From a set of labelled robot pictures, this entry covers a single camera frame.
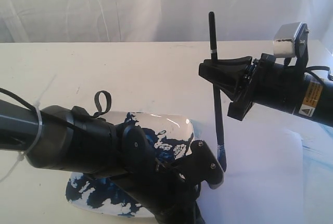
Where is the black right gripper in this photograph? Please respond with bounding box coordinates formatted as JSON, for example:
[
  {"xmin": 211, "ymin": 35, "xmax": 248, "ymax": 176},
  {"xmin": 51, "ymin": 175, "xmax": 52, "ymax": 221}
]
[{"xmin": 199, "ymin": 53, "xmax": 276, "ymax": 121}]

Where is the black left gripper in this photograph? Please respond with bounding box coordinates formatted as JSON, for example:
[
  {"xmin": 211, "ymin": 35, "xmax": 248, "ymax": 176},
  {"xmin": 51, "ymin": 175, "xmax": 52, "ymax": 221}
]
[{"xmin": 111, "ymin": 123, "xmax": 204, "ymax": 223}]

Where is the black paintbrush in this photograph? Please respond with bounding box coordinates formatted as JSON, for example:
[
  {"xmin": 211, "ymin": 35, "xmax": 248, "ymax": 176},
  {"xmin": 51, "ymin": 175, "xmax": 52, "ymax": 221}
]
[{"xmin": 208, "ymin": 11, "xmax": 227, "ymax": 172}]

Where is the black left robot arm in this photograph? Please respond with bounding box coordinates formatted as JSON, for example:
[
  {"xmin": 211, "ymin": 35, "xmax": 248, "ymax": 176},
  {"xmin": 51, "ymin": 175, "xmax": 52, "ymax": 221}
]
[{"xmin": 1, "ymin": 101, "xmax": 207, "ymax": 223}]

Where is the white square paint dish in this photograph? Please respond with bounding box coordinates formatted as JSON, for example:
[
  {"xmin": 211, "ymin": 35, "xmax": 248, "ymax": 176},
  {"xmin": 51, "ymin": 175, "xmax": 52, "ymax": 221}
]
[{"xmin": 65, "ymin": 111, "xmax": 195, "ymax": 218}]

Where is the white paper sheet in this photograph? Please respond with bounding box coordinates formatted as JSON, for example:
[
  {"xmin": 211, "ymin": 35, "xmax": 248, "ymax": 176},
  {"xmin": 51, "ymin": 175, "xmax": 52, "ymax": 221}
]
[{"xmin": 199, "ymin": 120, "xmax": 332, "ymax": 223}]

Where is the white zip tie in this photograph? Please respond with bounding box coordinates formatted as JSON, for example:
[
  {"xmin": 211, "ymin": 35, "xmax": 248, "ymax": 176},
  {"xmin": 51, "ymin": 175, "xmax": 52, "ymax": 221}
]
[{"xmin": 1, "ymin": 75, "xmax": 57, "ymax": 182}]

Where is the white backdrop curtain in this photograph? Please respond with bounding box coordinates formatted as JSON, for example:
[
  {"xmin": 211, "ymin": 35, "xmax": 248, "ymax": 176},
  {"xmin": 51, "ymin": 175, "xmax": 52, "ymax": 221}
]
[{"xmin": 1, "ymin": 0, "xmax": 332, "ymax": 44}]

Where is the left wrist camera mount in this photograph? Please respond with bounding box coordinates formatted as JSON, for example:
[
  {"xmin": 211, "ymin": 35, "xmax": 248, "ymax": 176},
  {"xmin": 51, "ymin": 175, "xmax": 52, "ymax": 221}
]
[{"xmin": 177, "ymin": 140, "xmax": 224, "ymax": 190}]

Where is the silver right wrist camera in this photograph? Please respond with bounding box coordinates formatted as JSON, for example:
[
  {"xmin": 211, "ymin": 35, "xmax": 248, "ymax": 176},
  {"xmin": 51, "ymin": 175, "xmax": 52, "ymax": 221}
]
[{"xmin": 273, "ymin": 22, "xmax": 309, "ymax": 58}]

